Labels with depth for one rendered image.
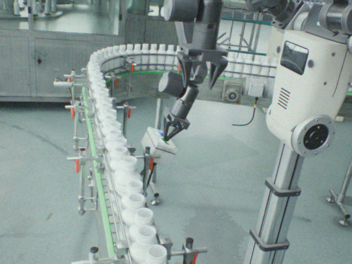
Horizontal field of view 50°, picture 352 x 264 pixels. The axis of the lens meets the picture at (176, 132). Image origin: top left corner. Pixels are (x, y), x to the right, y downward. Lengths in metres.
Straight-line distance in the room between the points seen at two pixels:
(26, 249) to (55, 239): 0.18
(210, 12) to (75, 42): 3.41
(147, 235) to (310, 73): 0.72
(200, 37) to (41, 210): 2.18
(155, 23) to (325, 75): 5.15
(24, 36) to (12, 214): 2.01
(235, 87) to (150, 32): 3.87
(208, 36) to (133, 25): 5.34
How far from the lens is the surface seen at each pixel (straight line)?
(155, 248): 0.75
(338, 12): 1.05
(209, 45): 0.86
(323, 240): 2.97
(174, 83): 1.17
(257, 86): 2.49
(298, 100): 1.27
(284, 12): 1.47
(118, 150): 1.09
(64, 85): 1.94
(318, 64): 1.23
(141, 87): 2.56
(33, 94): 4.36
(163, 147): 1.24
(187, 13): 0.83
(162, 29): 6.29
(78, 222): 2.71
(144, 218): 0.81
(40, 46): 4.22
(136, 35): 6.22
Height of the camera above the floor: 1.65
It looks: 24 degrees down
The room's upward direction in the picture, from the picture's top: 7 degrees clockwise
